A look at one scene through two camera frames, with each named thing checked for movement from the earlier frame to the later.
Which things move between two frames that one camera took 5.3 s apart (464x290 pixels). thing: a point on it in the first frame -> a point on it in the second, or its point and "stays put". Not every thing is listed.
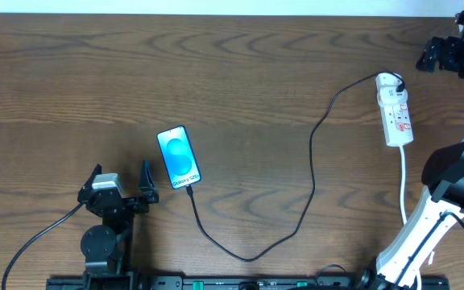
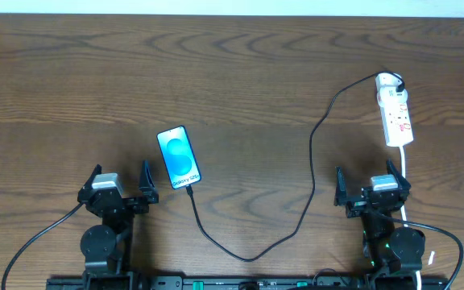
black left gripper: (125, 201) stays put
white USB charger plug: (388, 95) stays put
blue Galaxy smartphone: (179, 157) stays put
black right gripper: (443, 56) -> (373, 200)
